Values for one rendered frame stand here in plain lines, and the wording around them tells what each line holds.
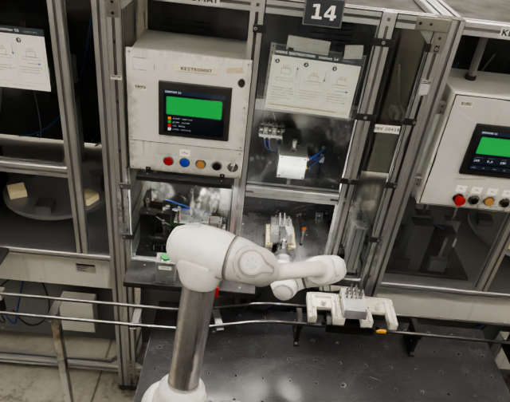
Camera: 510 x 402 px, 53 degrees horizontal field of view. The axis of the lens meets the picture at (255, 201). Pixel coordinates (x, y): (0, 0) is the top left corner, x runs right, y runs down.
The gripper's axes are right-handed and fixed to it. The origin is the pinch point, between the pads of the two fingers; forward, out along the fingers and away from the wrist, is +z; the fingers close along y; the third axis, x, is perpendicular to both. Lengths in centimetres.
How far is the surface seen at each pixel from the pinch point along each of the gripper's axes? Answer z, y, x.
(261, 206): 30.3, -1.6, 8.8
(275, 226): 4.3, 2.5, 2.9
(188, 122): -24, 56, 41
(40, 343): 23, -99, 123
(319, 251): 5.5, -9.2, -19.0
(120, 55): -23, 76, 65
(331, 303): -23.1, -16.2, -22.9
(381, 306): -21, -17, -44
